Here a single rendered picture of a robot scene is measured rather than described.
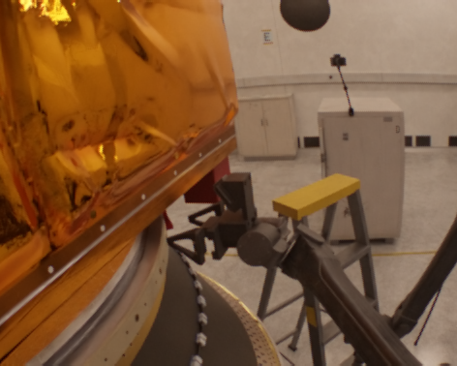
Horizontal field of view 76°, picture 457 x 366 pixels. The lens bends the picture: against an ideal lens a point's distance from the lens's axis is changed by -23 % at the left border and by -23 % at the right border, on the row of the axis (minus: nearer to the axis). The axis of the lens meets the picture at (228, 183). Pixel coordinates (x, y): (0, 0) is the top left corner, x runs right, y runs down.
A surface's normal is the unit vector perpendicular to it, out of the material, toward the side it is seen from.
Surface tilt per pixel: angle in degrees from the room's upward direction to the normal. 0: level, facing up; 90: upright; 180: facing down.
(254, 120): 90
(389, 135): 90
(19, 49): 95
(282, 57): 90
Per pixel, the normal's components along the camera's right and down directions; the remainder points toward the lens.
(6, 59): 0.63, 0.22
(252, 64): -0.30, 0.35
